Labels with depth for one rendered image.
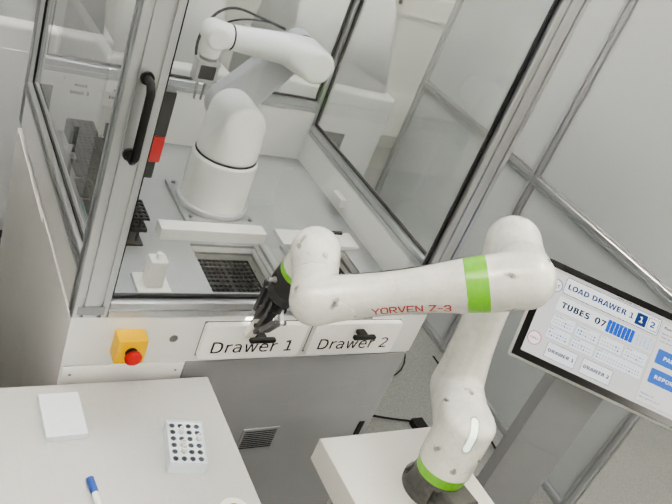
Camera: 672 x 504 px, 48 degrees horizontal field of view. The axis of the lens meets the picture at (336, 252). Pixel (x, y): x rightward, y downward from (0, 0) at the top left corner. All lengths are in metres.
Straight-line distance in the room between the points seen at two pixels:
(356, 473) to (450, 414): 0.27
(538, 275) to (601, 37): 2.01
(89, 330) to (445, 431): 0.83
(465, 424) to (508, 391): 1.90
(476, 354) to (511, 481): 0.96
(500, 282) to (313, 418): 1.02
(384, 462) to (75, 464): 0.70
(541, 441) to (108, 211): 1.57
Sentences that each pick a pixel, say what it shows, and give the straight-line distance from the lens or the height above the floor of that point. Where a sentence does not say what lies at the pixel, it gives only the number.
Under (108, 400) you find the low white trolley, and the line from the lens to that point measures 1.86.
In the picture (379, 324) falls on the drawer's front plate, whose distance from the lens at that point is 2.13.
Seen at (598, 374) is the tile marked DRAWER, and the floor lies 1.00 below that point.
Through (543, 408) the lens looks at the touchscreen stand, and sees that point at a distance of 2.48.
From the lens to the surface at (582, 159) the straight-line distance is 3.32.
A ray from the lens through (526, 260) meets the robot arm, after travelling 1.50.
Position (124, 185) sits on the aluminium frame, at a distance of 1.58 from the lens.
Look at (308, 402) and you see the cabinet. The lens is 2.27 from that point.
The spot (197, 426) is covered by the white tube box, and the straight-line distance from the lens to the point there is 1.81.
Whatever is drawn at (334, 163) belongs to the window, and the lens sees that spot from 1.75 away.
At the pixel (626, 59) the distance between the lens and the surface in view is 3.28.
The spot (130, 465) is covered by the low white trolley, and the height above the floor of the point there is 0.76.
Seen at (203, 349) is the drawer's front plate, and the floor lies 0.85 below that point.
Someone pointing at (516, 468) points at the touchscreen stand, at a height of 0.51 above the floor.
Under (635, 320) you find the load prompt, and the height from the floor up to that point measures 1.15.
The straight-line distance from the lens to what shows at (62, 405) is 1.81.
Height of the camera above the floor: 2.06
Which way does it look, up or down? 29 degrees down
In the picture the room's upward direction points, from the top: 23 degrees clockwise
